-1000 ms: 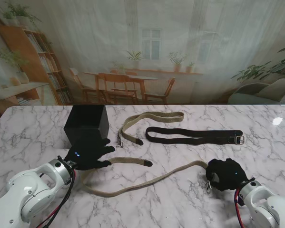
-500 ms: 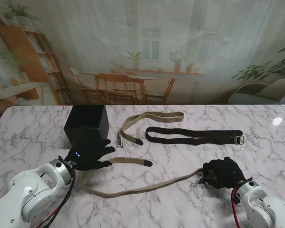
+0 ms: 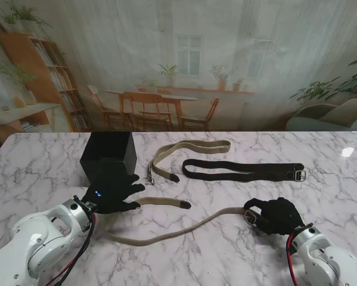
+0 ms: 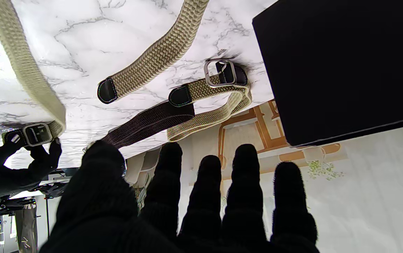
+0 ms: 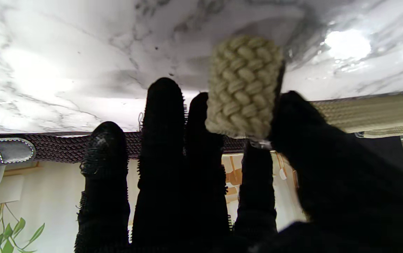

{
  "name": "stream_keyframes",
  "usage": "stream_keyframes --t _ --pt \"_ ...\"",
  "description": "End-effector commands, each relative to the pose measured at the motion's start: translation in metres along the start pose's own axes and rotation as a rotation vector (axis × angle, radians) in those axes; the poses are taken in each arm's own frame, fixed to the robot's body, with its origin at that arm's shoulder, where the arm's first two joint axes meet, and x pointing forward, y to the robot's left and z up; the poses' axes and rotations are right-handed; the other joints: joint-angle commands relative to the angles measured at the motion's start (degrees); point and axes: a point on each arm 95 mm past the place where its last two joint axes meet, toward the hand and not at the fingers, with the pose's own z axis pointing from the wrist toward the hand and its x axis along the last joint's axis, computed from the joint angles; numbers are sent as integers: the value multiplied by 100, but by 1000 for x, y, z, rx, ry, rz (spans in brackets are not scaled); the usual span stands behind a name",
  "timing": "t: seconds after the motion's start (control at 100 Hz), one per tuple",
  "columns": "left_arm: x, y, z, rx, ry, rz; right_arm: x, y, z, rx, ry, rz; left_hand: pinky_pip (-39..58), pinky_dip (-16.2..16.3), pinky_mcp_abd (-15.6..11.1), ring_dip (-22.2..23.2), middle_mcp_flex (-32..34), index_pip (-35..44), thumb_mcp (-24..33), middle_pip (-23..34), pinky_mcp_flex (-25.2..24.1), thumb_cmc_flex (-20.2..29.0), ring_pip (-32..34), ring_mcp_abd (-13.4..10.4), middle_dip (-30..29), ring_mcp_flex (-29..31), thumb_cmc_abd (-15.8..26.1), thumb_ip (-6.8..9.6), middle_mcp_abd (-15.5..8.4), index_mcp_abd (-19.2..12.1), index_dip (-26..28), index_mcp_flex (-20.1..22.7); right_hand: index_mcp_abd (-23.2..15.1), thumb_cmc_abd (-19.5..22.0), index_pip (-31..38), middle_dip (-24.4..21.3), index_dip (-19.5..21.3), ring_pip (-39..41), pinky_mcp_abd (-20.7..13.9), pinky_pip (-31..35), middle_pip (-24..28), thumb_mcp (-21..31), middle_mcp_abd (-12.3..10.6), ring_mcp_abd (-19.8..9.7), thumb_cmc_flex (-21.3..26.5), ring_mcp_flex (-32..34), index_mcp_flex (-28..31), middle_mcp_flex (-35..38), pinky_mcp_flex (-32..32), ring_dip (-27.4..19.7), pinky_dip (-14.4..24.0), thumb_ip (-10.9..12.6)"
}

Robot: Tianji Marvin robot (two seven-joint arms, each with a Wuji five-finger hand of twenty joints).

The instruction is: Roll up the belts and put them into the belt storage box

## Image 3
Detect left arm red black cables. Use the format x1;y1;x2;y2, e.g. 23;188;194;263
42;213;97;286

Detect black belt with silver buckle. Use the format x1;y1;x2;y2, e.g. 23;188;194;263
181;158;308;182

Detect black belt storage box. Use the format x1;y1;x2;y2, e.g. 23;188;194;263
79;132;138;188

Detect arm red black cables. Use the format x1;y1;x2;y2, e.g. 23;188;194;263
42;213;97;286
285;234;298;286

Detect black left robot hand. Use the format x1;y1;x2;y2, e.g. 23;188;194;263
81;172;146;215

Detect beige woven belt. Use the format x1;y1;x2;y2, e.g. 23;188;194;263
145;139;232;186
104;197;270;247

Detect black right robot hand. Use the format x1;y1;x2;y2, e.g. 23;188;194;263
243;197;306;236

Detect printed room scene backdrop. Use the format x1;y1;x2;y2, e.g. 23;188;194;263
0;0;357;133

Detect right arm red black cables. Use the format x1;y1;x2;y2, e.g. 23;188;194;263
285;234;298;286

